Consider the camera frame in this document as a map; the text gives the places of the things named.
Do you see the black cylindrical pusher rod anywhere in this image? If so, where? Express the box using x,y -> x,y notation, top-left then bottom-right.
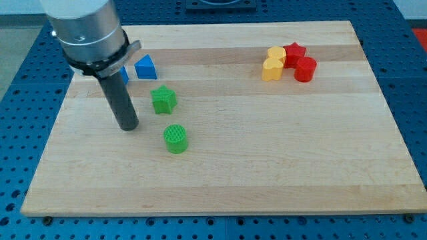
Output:
97,72 -> 139,131

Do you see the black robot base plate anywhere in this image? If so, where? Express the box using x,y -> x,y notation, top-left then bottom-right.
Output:
185,0 -> 257,10

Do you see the green cylinder block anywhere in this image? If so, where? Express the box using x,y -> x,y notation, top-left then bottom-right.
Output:
163,124 -> 188,154

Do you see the red star block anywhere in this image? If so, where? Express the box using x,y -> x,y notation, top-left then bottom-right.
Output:
283,42 -> 307,69

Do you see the green star block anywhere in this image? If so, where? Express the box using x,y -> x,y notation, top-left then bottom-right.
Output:
150,85 -> 177,114

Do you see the yellow heart block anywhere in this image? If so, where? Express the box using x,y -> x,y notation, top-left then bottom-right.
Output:
262,58 -> 284,81

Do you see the yellow hexagon block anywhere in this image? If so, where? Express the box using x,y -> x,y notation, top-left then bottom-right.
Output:
267,46 -> 286,65

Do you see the blue triangle block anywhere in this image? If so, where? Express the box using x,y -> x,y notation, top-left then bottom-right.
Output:
134,55 -> 157,79

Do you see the blue cube block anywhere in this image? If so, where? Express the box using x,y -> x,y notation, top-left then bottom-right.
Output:
119,67 -> 129,85

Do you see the wooden board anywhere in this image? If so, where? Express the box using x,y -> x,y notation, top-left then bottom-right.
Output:
21,21 -> 426,217

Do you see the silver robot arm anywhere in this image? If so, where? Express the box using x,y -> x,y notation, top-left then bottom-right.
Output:
41,0 -> 141,131

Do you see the red cylinder block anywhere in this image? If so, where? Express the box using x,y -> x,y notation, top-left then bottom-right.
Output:
294,57 -> 317,83

